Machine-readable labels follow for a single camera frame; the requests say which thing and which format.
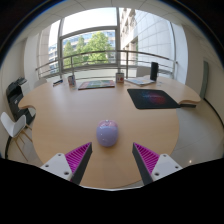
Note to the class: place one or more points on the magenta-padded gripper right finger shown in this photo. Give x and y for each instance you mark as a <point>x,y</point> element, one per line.
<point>165,165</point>

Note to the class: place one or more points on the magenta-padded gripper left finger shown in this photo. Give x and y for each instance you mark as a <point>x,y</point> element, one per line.
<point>58,165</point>

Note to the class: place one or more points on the lilac computer mouse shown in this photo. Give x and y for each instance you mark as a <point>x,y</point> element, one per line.
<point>107,134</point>

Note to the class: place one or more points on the black galaxy-print mouse pad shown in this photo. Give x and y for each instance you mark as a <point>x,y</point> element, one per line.
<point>153,98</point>

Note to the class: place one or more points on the white chair with wooden legs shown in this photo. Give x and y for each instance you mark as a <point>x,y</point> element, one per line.
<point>11,126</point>

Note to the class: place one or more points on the black and white printer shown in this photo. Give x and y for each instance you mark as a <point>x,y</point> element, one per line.
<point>15,95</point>

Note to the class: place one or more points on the small dark stapler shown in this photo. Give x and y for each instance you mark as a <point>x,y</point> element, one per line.
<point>57,82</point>

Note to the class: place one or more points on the plain white chair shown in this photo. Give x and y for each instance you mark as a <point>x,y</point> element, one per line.
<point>40,82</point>

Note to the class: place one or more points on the small printed can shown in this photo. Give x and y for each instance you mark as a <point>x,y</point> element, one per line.
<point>71,81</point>

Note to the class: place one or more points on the open light illustrated booklet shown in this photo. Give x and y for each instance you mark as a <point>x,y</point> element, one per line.
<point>140,81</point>

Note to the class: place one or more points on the dark red-edged magazine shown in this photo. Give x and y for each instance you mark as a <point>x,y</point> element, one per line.
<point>96,84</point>

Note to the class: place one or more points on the grey door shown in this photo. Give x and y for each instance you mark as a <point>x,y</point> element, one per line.
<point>204,80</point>

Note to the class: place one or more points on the black cylinder speaker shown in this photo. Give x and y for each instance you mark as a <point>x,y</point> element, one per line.
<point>154,71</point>

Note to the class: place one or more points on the white red mug with plant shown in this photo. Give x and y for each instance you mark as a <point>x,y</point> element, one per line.
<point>120,78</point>

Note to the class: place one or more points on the grey metal balcony railing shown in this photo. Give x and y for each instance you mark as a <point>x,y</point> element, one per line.
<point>100,52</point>

